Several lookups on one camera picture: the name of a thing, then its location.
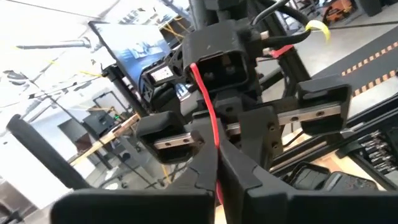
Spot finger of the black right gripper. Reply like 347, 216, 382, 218
192, 118, 218, 156
238, 105, 284, 171

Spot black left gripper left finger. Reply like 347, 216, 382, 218
167, 145, 219, 191

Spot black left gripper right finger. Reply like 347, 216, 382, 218
219, 146, 295, 224

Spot open black bit case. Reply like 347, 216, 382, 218
284, 161, 379, 191

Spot black mat orange hazard stripes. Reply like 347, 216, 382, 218
310, 26, 398, 98

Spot black rack white labels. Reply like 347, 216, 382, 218
357, 129, 398, 175

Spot wooden top workbench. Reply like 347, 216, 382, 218
70, 113, 141, 167

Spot computer monitor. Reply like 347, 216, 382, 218
88, 20, 172, 91

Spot yellow hanging cable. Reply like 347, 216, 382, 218
160, 164, 172, 185

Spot black aluminium table frame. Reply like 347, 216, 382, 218
188, 0, 398, 191

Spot red strap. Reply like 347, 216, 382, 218
269, 44, 295, 59

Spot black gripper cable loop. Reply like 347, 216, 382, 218
251, 0, 312, 49

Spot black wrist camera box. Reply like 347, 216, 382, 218
182, 21, 250, 93

